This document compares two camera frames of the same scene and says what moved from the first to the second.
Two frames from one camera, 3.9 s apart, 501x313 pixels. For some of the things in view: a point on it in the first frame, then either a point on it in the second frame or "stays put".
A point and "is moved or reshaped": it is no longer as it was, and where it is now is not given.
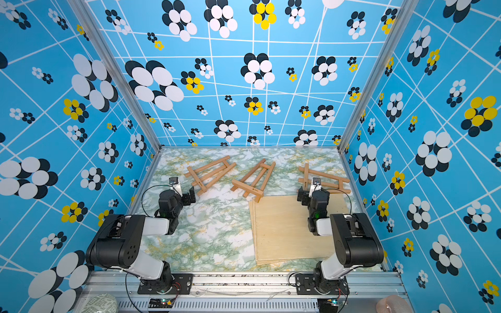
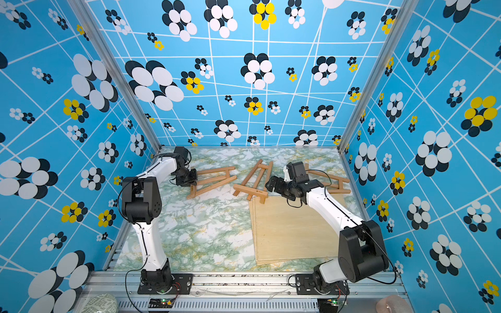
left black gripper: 186,197 to 193,180
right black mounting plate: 304,284 stays put
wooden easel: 207,174 is moved or reshaped
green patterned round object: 101,303 stays put
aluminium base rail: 242,293 stays put
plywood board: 281,232 stays put
